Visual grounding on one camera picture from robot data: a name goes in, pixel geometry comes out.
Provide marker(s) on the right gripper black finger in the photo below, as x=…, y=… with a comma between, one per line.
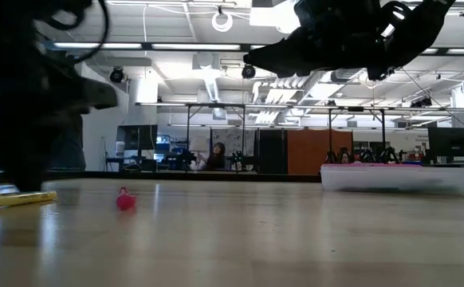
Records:
x=284, y=60

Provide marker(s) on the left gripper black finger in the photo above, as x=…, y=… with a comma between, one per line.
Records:
x=24, y=155

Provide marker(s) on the orange pencil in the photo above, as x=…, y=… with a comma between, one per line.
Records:
x=16, y=199

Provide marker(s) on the pink highlighter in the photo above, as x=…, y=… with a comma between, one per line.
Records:
x=126, y=202

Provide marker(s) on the clear supply box pink lid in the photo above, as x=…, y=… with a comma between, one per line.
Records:
x=395, y=181

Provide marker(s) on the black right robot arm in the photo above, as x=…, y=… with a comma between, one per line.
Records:
x=423, y=28

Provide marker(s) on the black background robot arm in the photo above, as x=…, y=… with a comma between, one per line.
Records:
x=238, y=158

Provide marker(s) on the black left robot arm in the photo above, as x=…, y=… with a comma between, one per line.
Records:
x=9, y=24

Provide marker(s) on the black hanging spotlight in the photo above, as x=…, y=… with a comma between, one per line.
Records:
x=421, y=102
x=248, y=72
x=117, y=74

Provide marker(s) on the person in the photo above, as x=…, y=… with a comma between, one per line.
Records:
x=70, y=147
x=216, y=157

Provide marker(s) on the long overhead light bar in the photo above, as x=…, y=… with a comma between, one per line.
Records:
x=196, y=46

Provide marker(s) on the orange partition panel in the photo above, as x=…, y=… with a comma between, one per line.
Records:
x=307, y=147

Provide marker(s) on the black cabinet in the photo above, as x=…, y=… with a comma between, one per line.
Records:
x=271, y=151

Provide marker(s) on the black computer monitor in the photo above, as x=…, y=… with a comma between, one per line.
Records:
x=136, y=137
x=451, y=141

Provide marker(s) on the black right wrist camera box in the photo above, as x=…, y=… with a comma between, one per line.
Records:
x=323, y=18

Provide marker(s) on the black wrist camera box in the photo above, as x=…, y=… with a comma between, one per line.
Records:
x=323, y=18
x=100, y=93

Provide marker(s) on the black metal gantry frame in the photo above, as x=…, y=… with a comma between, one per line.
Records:
x=355, y=108
x=216, y=105

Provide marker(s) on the white ceiling duct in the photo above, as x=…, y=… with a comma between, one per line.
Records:
x=212, y=79

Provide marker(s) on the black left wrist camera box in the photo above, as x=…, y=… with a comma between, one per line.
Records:
x=100, y=93

